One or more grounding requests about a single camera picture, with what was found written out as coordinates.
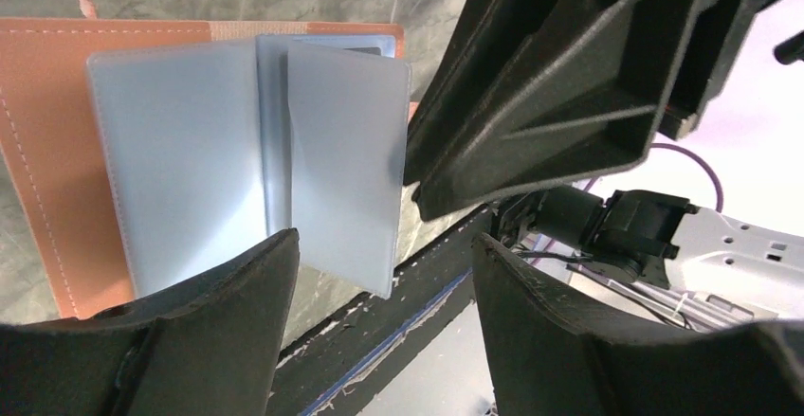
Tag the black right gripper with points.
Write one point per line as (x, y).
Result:
(718, 34)

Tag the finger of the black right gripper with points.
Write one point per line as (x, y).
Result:
(641, 44)
(496, 115)

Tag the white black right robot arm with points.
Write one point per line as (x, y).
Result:
(626, 238)

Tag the tan card holder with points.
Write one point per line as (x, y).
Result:
(147, 152)

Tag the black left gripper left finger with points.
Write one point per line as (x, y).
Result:
(208, 345)

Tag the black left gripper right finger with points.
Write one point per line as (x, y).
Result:
(553, 350)

